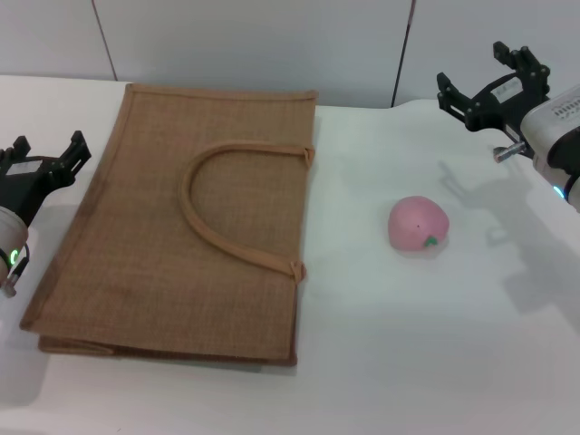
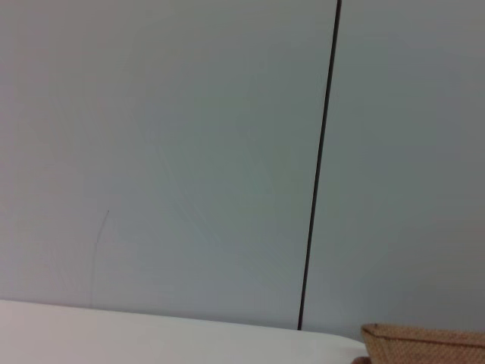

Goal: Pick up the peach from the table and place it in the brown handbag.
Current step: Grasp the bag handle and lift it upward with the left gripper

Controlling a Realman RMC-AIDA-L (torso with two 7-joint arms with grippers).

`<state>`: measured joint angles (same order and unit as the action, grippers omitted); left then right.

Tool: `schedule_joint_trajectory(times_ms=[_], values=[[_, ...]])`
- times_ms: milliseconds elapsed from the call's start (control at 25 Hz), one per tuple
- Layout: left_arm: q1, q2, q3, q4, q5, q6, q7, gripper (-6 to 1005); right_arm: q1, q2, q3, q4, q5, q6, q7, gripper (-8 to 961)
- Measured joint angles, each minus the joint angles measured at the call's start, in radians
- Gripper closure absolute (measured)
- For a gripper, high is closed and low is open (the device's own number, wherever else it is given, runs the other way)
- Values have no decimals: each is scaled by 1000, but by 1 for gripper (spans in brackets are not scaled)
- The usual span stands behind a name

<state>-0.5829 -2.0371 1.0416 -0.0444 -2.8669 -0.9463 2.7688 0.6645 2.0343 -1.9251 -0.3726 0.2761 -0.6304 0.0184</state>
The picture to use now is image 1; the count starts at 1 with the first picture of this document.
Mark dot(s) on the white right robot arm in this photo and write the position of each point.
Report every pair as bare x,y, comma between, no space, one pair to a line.
573,190

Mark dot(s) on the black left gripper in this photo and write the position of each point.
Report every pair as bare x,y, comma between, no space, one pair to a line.
27,181

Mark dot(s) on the brown woven jute handbag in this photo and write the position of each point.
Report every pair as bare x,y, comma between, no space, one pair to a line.
136,204

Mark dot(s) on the pink toy peach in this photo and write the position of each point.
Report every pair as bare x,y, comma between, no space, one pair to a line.
414,222

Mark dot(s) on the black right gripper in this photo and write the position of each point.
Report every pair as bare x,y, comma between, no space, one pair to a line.
503,102

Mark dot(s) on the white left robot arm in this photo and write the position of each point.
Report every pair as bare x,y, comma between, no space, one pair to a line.
9,231

